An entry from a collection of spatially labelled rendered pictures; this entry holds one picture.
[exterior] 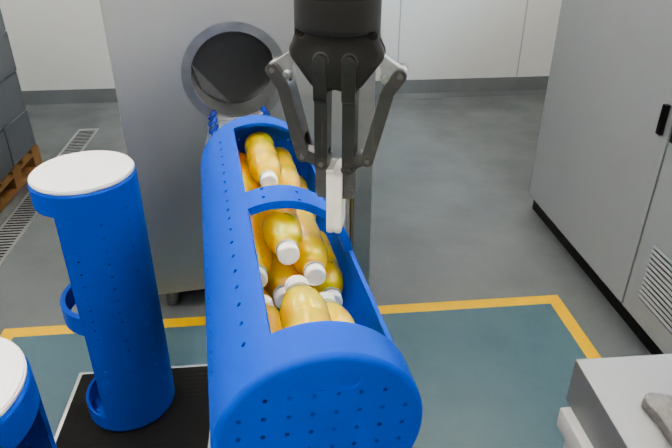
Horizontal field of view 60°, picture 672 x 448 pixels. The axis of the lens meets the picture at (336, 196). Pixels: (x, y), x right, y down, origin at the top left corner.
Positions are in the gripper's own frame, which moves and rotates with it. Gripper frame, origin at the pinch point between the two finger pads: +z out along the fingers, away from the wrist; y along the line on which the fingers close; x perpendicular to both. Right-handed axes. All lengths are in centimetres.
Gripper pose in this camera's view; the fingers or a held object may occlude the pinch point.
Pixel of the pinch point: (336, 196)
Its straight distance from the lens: 58.5
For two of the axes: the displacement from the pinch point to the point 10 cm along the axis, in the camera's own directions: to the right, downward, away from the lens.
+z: -0.1, 8.8, 4.7
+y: -9.9, -0.8, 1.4
